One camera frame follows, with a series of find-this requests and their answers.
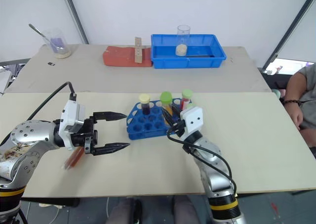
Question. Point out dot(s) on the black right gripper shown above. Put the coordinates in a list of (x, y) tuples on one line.
[(179, 128)]

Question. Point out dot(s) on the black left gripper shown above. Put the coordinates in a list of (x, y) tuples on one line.
[(85, 135)]

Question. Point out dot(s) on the person's bare forearm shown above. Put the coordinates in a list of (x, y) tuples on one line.
[(295, 85)]

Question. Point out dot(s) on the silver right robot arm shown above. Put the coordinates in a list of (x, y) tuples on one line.
[(214, 167)]

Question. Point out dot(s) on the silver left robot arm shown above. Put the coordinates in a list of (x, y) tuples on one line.
[(27, 145)]

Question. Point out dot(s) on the green-capped orange liquid test tube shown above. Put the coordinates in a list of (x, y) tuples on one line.
[(166, 101)]

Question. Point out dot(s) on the green-capped red liquid test tube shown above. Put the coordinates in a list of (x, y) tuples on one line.
[(185, 98)]

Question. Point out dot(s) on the blue test tube rack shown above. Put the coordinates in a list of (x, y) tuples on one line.
[(145, 121)]

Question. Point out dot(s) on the yellow-capped dark liquid test tube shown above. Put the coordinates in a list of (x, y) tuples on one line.
[(145, 104)]

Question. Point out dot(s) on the orange-red liquid test tube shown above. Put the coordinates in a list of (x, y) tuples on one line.
[(73, 158)]

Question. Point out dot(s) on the person's hand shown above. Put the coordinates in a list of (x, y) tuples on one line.
[(293, 114)]

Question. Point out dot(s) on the blue plastic bin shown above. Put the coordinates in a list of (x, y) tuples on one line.
[(187, 52)]

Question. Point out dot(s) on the clear beaker with beige contents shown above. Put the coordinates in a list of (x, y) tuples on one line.
[(182, 43)]

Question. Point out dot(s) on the wooden block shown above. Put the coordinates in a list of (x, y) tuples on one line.
[(138, 51)]

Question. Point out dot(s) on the red brick-shaped block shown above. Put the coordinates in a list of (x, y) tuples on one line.
[(123, 57)]

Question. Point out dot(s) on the beige round coaster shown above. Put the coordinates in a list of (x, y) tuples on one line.
[(63, 55)]

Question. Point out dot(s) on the small black clip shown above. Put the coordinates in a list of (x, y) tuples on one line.
[(51, 64)]

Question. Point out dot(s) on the clear beaker with purple liquid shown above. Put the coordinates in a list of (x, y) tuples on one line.
[(58, 44)]

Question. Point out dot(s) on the pale green round object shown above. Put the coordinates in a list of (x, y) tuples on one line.
[(278, 93)]

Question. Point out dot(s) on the grey slanted pole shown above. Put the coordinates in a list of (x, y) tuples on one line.
[(74, 13)]

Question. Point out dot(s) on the dark slanted pole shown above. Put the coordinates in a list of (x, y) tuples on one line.
[(288, 28)]

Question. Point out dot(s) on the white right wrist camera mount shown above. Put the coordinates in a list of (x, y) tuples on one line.
[(193, 119)]

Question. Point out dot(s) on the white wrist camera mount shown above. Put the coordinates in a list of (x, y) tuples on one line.
[(71, 120), (193, 119)]

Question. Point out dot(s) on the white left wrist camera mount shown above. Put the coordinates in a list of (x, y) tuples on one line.
[(71, 120)]

